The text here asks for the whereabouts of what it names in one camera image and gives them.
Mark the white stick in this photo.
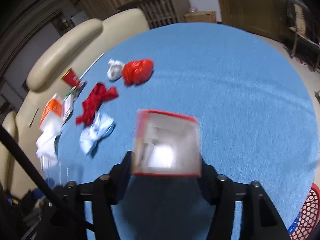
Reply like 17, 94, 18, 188
79, 53, 104, 80

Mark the red cloth strip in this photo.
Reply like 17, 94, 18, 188
75, 82, 118, 127

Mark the brown cardboard box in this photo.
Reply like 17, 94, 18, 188
184, 11, 217, 23

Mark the blue table cloth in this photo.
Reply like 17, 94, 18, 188
58, 24, 319, 226

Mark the beige leather sofa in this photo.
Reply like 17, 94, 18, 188
0, 8, 151, 201

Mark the red paper cup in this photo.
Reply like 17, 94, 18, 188
61, 68, 81, 88

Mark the wooden double door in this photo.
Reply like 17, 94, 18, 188
219, 0, 290, 42

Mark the red mesh trash basket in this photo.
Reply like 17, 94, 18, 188
289, 183, 319, 239

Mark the orange white tissue pack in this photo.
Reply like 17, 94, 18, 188
39, 94, 64, 132

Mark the blue plastic bag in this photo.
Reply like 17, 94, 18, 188
287, 215, 300, 235

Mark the white blue wrapper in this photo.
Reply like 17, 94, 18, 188
79, 111, 115, 155

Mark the dark metal chair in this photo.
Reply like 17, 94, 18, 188
286, 1, 319, 71

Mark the white tissue stack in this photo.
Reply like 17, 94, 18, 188
36, 121, 62, 160

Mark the red plastic bag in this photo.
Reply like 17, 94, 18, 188
121, 59, 153, 86

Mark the wooden radiator cabinet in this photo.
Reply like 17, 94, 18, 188
118, 0, 191, 29

